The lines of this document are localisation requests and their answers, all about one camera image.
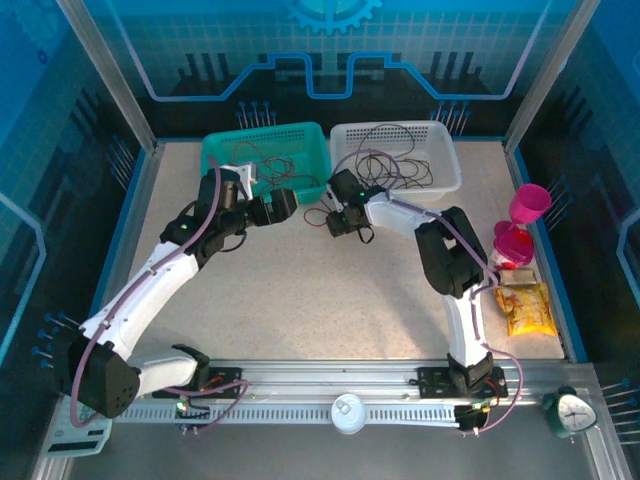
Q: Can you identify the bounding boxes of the teal plastic basket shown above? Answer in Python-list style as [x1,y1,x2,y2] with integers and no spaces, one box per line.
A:
[200,121,335,206]

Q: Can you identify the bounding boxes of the thin red cable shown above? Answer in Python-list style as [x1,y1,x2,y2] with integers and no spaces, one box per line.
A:
[303,196,335,230]
[233,141,321,189]
[254,154,321,189]

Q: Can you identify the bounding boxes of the pink lidded plastic cup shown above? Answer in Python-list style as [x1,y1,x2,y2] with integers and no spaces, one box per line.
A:
[492,219,535,272]

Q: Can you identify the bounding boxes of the aluminium frame post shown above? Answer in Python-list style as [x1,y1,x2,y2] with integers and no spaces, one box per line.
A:
[53,0,162,151]
[503,0,602,152]

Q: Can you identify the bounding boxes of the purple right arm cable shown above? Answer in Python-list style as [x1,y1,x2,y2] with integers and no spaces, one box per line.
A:
[331,148,526,436]

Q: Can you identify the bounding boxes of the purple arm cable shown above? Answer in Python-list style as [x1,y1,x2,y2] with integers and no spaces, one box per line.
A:
[69,155,250,431]
[331,148,526,436]

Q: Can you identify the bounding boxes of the thin black cable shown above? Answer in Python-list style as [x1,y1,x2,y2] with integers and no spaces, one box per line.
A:
[353,149,401,191]
[367,123,416,166]
[389,157,435,192]

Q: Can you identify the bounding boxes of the small silver box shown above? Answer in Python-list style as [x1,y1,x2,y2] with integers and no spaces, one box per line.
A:
[498,268,537,287]

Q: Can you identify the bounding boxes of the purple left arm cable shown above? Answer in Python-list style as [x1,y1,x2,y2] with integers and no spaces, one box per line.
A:
[69,155,250,431]

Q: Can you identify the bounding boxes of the white desk calculator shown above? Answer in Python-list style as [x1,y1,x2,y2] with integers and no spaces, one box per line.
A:
[39,399,114,459]

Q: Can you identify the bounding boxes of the slotted grey cable duct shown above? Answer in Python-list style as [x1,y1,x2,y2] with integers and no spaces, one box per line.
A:
[113,403,464,427]

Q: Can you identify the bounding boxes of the white round lid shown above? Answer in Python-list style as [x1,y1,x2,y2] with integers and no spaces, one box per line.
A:
[329,393,370,435]

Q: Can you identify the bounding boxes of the green alarm clock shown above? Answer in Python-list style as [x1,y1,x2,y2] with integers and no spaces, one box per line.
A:
[542,385,599,440]

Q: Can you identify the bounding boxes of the yellow snack bag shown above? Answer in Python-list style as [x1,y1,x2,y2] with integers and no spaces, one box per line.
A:
[493,282,558,337]

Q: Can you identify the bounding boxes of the white plastic basket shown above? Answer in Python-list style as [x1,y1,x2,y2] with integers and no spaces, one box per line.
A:
[329,119,462,204]

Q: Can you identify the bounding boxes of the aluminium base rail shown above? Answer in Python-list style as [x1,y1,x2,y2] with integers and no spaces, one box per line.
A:
[67,357,599,407]

